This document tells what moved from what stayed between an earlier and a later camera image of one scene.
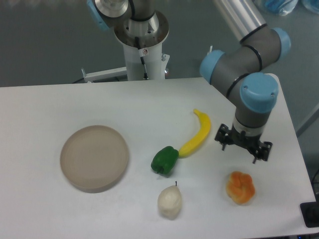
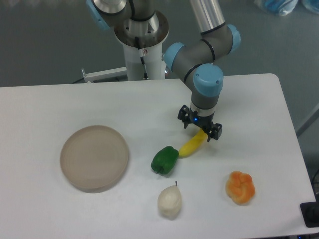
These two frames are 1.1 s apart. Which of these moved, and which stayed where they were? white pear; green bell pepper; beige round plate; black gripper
Moved: black gripper
Stayed: white pear; green bell pepper; beige round plate
